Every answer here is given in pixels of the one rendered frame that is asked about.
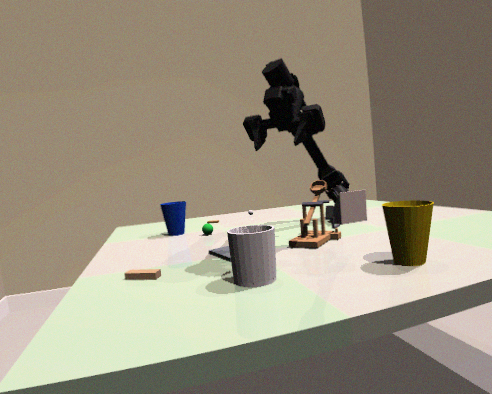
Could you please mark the tan rectangular block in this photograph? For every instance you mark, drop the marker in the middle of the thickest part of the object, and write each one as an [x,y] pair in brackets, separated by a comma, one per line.
[146,274]

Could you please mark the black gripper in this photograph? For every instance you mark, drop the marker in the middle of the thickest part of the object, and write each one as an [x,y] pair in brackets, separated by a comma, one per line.
[310,121]

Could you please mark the grey cup with white rim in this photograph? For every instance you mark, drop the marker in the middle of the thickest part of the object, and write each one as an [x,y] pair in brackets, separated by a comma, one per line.
[253,255]

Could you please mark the yellow tapered cup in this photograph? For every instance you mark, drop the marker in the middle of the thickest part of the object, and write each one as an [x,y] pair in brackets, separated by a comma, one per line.
[408,225]

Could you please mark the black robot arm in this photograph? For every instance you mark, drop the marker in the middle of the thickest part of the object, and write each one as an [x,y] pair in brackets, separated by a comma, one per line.
[280,96]

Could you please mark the green ball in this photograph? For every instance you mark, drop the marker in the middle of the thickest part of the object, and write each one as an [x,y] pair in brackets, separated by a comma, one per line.
[207,229]

